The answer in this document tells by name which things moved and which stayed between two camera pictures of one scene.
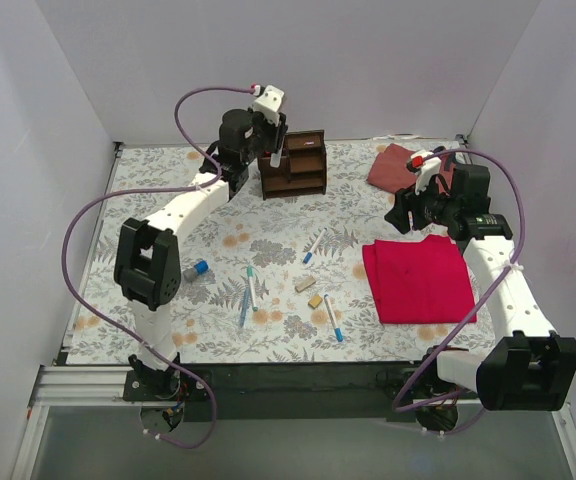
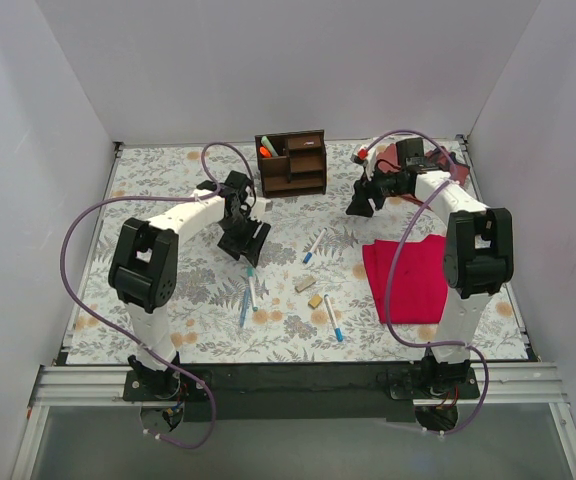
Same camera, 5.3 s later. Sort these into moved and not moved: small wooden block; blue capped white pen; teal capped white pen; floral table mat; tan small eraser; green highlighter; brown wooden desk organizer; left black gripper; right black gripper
Moved: right black gripper; green highlighter; left black gripper
Not moved: small wooden block; floral table mat; brown wooden desk organizer; teal capped white pen; tan small eraser; blue capped white pen
